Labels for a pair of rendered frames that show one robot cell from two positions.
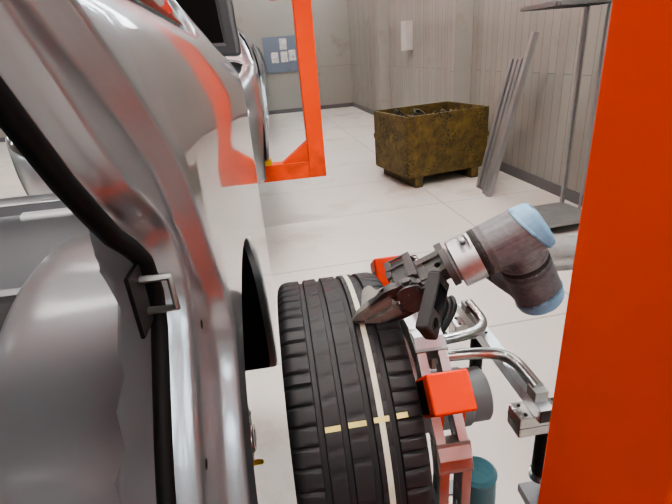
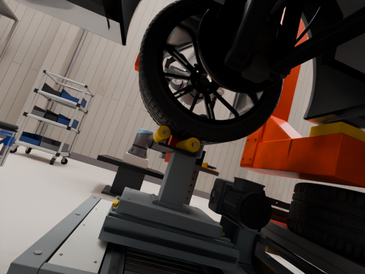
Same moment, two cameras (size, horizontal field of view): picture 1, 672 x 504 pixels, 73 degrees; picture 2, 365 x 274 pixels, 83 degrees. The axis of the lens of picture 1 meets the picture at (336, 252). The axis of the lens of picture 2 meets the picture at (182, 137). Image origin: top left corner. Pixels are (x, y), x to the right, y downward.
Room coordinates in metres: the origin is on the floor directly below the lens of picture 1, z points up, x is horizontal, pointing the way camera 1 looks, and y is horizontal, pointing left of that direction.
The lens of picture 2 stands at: (0.93, 0.94, 0.38)
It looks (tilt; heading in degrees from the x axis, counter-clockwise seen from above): 9 degrees up; 266
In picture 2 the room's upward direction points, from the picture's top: 18 degrees clockwise
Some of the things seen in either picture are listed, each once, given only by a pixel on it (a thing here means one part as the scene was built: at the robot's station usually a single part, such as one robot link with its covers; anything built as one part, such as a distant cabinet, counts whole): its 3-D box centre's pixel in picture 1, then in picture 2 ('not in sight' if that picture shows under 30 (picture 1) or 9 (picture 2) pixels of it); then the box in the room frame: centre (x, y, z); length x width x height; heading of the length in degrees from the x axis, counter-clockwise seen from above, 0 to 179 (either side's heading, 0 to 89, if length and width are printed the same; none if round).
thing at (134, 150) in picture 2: not in sight; (138, 150); (1.15, -1.12, 0.43); 0.19 x 0.19 x 0.10
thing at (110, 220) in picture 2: not in sight; (167, 228); (0.80, 0.01, 0.13); 0.50 x 0.36 x 0.10; 6
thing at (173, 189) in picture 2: not in sight; (175, 182); (0.83, 0.01, 0.32); 0.40 x 0.30 x 0.28; 6
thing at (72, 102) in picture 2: not in sight; (55, 119); (2.29, -1.72, 0.50); 0.54 x 0.42 x 1.00; 6
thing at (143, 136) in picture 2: not in sight; (144, 138); (1.14, -1.11, 0.57); 0.17 x 0.15 x 0.18; 16
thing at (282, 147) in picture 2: not in sight; (303, 141); (0.29, 0.02, 0.69); 0.52 x 0.17 x 0.35; 96
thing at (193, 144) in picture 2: not in sight; (186, 146); (0.83, 0.01, 0.49); 0.29 x 0.06 x 0.06; 96
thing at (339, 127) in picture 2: not in sight; (337, 135); (0.27, 0.19, 0.70); 0.14 x 0.14 x 0.05; 6
